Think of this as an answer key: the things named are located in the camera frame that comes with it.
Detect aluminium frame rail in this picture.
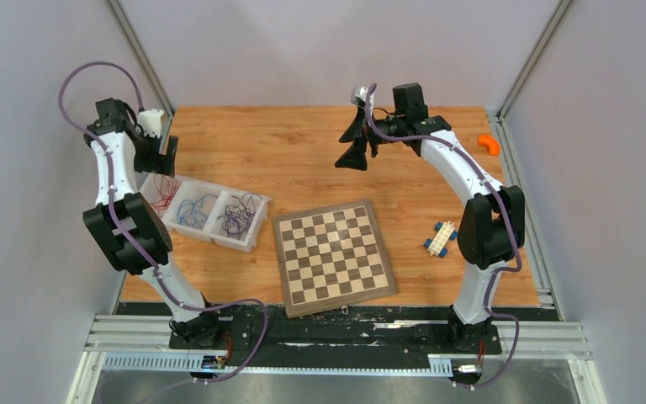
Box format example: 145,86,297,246
67,315,606,403

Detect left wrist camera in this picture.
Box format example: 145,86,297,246
137,109,169,139

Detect blue wire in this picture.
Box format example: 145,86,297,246
175,192,221,231

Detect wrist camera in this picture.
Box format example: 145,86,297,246
137,109,169,139
350,86,374,109

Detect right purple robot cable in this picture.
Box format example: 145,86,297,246
363,82,523,391

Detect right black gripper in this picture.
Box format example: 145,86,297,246
336,107,405,170

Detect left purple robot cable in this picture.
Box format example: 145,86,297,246
58,61,271,385

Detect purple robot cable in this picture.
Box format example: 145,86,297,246
363,82,523,391
58,61,271,385

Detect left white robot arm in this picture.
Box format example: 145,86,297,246
83,98,224,348

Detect white blue toy car chassis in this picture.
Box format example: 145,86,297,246
423,221,458,258

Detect red wire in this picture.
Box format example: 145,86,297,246
150,173,182,219

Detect white plastic compartment tray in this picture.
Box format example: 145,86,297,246
140,173,272,253

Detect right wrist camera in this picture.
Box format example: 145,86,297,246
350,86,374,109

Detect wooden chessboard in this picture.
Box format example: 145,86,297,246
273,199,398,318

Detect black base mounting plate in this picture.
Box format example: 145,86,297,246
168,304,501,369

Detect orange curved plastic piece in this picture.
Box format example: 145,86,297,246
478,135,501,157

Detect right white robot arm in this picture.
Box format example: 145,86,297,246
335,82,526,352

